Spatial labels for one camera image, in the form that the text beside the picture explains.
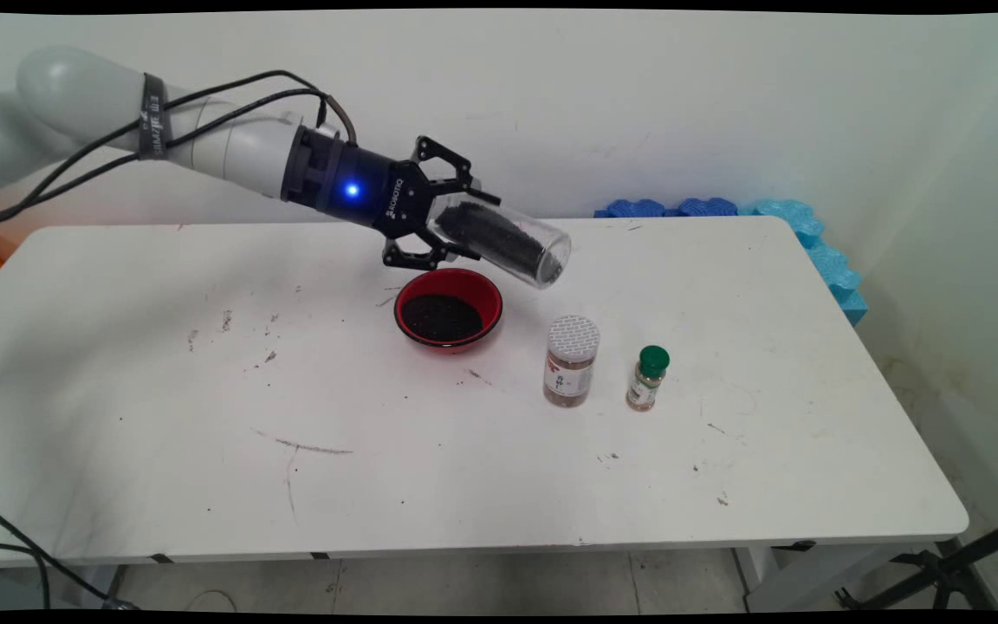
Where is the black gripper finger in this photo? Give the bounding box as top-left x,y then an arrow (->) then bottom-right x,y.
410,133 -> 505,208
380,226 -> 483,272

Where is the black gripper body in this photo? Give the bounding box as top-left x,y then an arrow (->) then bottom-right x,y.
281,130 -> 436,241

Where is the clear plastic jar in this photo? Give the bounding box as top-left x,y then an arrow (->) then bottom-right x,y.
425,195 -> 573,290

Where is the black seed heap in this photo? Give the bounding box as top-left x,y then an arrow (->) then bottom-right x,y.
400,293 -> 484,346

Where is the red bowl with black rim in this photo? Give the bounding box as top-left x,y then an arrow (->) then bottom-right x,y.
393,267 -> 504,356

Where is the dark blue foam mat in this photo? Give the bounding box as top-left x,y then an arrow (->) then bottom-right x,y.
677,198 -> 740,218
594,199 -> 667,219

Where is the nut jar with white lid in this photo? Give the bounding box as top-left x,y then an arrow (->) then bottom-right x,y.
542,315 -> 601,408

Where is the small spice bottle green cap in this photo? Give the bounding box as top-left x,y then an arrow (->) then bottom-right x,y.
625,345 -> 671,413

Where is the light blue foam mat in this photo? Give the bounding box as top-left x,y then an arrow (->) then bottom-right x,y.
738,198 -> 870,328

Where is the white table leg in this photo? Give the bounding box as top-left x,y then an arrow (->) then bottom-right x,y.
731,544 -> 942,613
75,565 -> 129,610

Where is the black tripod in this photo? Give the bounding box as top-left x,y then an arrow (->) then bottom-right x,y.
835,511 -> 998,611

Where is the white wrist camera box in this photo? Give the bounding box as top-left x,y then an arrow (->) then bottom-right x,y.
291,113 -> 354,146

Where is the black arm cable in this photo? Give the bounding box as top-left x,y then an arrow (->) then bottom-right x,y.
0,87 -> 359,231
0,69 -> 332,228

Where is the black velcro strap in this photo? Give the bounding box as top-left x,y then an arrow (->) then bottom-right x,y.
136,73 -> 176,162

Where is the black floor cable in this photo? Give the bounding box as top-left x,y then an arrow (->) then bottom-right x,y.
0,539 -> 53,610
0,494 -> 140,611

